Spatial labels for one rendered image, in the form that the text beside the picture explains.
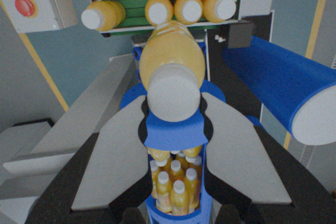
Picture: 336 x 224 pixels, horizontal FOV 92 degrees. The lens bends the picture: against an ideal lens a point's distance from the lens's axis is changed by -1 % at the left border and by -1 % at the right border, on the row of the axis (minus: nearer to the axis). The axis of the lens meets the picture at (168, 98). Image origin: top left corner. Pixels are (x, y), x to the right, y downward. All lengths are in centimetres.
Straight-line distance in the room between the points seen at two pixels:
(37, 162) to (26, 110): 174
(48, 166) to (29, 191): 9
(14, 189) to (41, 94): 149
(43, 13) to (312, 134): 92
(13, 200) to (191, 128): 60
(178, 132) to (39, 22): 39
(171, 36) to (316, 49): 194
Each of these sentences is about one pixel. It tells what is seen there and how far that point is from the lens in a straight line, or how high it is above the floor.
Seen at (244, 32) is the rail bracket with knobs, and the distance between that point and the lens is 54.
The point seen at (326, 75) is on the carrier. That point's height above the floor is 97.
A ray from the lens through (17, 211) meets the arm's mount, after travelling 82.
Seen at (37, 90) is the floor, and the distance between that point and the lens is 215.
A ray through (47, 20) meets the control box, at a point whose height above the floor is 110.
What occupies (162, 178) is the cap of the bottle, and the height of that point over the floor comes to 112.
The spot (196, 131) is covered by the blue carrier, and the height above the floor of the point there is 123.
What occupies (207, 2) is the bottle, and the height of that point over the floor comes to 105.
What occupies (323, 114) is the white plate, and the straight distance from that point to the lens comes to 79.
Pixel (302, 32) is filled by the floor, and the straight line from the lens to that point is 191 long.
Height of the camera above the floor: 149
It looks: 59 degrees down
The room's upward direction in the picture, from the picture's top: 179 degrees clockwise
